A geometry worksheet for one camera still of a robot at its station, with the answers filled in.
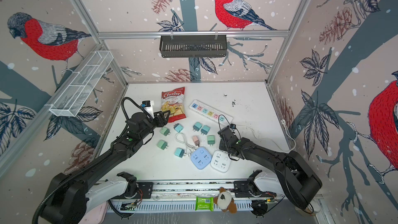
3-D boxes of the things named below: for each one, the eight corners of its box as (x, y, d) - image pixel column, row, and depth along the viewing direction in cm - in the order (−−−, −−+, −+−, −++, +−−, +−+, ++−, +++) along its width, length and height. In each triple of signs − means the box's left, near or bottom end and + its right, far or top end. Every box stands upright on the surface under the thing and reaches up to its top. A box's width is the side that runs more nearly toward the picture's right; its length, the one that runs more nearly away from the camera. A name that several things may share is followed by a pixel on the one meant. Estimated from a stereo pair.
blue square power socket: (200, 171, 80) (200, 170, 78) (188, 157, 85) (187, 155, 83) (213, 159, 84) (213, 157, 83) (201, 146, 89) (201, 144, 88)
